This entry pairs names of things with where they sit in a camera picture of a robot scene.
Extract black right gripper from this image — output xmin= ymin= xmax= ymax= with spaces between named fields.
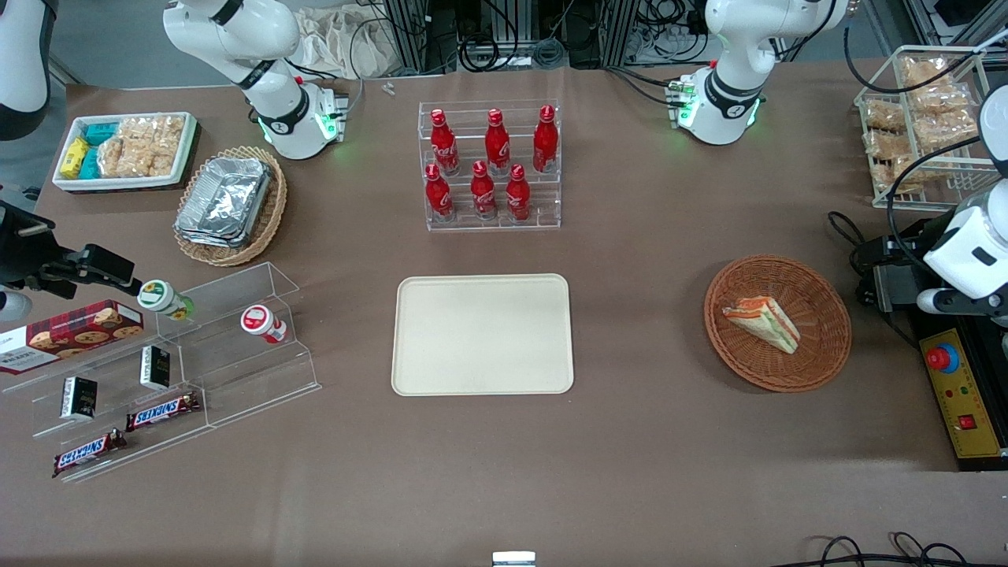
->
xmin=0 ymin=200 xmax=143 ymax=298

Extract triangular sandwich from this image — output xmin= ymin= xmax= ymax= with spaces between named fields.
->
xmin=722 ymin=295 xmax=802 ymax=355

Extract oval light wicker basket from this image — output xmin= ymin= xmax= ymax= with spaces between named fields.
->
xmin=172 ymin=145 xmax=289 ymax=268

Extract beige plastic tray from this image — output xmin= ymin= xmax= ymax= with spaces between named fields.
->
xmin=391 ymin=273 xmax=576 ymax=397

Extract round brown wicker basket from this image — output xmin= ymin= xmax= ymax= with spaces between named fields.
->
xmin=703 ymin=254 xmax=854 ymax=394

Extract red plaid cookie box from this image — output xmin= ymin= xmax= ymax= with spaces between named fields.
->
xmin=0 ymin=299 xmax=146 ymax=376

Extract green-lid small drink bottle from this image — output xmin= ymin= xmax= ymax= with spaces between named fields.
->
xmin=137 ymin=280 xmax=196 ymax=322

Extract white rectangular plastic bin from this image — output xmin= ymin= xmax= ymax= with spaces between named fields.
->
xmin=52 ymin=111 xmax=198 ymax=193

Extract yellow snack packet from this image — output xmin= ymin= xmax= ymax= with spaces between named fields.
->
xmin=60 ymin=137 xmax=91 ymax=179

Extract clear rice cracker pack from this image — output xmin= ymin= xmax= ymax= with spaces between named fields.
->
xmin=97 ymin=137 xmax=128 ymax=179
xmin=122 ymin=140 xmax=182 ymax=179
xmin=118 ymin=116 xmax=186 ymax=144

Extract small black box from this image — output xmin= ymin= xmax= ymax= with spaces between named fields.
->
xmin=139 ymin=345 xmax=172 ymax=391
xmin=60 ymin=376 xmax=99 ymax=421

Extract stacked foil containers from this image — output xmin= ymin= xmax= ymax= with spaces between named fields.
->
xmin=175 ymin=156 xmax=274 ymax=250

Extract Snickers chocolate bar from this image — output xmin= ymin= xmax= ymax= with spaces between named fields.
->
xmin=125 ymin=391 xmax=202 ymax=433
xmin=52 ymin=428 xmax=129 ymax=480

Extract clear acrylic step shelf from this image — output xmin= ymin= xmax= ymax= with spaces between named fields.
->
xmin=0 ymin=261 xmax=323 ymax=484

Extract red-lid small drink bottle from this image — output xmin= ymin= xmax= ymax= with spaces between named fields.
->
xmin=239 ymin=304 xmax=289 ymax=346

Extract white plastic bag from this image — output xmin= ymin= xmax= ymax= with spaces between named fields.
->
xmin=293 ymin=3 xmax=396 ymax=80

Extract red cola bottle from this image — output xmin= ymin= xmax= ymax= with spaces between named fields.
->
xmin=532 ymin=105 xmax=560 ymax=175
xmin=424 ymin=163 xmax=454 ymax=224
xmin=504 ymin=164 xmax=532 ymax=223
xmin=484 ymin=109 xmax=511 ymax=176
xmin=429 ymin=109 xmax=461 ymax=176
xmin=469 ymin=160 xmax=498 ymax=221

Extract clear acrylic bottle rack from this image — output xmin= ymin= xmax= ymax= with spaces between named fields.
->
xmin=417 ymin=99 xmax=563 ymax=233

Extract black countertop appliance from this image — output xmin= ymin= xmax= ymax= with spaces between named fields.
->
xmin=854 ymin=217 xmax=1008 ymax=473

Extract brown snack bag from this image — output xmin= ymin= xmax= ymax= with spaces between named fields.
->
xmin=901 ymin=55 xmax=952 ymax=89
xmin=912 ymin=110 xmax=982 ymax=152
xmin=862 ymin=98 xmax=908 ymax=132
xmin=908 ymin=83 xmax=971 ymax=117
xmin=869 ymin=156 xmax=924 ymax=195
xmin=865 ymin=129 xmax=916 ymax=160

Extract yellow control panel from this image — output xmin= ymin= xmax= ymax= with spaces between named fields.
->
xmin=919 ymin=328 xmax=1006 ymax=460

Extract thin grey base cable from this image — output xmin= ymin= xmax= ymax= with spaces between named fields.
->
xmin=287 ymin=57 xmax=366 ymax=119

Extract aluminium frame rack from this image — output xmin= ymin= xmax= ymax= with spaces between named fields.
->
xmin=381 ymin=0 xmax=711 ymax=76

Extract coiled black cable bundle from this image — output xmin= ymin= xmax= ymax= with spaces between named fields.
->
xmin=459 ymin=33 xmax=569 ymax=70

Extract black base cables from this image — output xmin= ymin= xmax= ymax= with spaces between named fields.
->
xmin=605 ymin=65 xmax=680 ymax=108

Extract black appliance cable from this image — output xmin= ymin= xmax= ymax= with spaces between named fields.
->
xmin=826 ymin=209 xmax=876 ymax=309

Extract white wire basket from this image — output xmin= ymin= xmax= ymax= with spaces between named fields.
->
xmin=854 ymin=45 xmax=1008 ymax=211

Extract black looped floor cable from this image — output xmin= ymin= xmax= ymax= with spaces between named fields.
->
xmin=794 ymin=532 xmax=1008 ymax=567

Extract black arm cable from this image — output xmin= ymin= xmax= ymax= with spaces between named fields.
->
xmin=843 ymin=24 xmax=995 ymax=270

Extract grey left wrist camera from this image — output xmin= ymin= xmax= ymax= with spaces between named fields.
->
xmin=917 ymin=287 xmax=963 ymax=317

